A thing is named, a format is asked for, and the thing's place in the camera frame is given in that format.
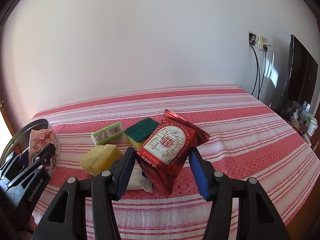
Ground red square snack packet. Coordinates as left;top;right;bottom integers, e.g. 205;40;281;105
136;110;210;198

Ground oval metal cookie tin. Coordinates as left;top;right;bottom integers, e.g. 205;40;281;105
1;119;61;176

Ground green white soap packet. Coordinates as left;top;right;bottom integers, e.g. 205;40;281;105
91;121;125;145

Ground white cream snack packet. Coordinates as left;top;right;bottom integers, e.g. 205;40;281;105
127;166;153;193

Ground red white striped tablecloth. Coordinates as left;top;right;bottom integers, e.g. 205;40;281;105
33;85;319;239

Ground back green-top yellow sponge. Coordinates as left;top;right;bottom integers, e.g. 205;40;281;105
125;118;159;150

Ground bottles on side table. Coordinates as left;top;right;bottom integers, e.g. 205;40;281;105
287;101;318;137

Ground black flat monitor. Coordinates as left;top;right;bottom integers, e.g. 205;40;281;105
276;34;318;115

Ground white power cable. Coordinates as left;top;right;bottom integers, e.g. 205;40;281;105
258;45;276;100

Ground wall power socket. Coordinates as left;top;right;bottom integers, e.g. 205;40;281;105
249;31;271;50

